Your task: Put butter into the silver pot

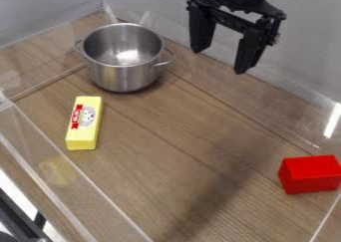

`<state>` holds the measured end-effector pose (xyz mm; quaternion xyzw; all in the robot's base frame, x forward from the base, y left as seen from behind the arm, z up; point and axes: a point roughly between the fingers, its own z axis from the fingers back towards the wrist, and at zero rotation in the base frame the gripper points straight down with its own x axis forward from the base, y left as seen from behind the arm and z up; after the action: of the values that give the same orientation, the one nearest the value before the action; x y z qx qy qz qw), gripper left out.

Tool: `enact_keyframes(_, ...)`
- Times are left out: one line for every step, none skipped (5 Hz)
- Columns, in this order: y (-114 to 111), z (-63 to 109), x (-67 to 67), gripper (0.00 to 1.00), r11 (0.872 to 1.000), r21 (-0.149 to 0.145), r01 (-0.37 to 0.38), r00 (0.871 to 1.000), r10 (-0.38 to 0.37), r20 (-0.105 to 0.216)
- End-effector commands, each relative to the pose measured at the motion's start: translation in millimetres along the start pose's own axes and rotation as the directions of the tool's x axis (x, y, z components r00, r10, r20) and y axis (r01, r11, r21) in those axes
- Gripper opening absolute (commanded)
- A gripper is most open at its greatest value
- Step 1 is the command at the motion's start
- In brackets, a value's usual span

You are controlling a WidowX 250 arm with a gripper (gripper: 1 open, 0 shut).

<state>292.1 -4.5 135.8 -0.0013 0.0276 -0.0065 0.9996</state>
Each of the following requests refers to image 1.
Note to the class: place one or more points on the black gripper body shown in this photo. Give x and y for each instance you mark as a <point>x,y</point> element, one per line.
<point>237,14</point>

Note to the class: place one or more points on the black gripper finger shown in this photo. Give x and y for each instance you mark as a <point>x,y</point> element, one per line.
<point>257,38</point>
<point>201,27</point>

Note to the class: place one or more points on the yellow butter block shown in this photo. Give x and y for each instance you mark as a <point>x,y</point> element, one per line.
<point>84,123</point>

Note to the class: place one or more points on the silver steel pot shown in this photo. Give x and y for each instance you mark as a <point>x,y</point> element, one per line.
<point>124,54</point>

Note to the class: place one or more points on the red block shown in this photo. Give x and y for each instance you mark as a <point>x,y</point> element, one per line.
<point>309,174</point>

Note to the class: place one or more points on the clear acrylic enclosure wall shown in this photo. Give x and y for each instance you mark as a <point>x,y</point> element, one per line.
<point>183,171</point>

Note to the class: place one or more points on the black table frame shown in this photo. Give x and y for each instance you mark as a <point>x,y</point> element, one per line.
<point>23,228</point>

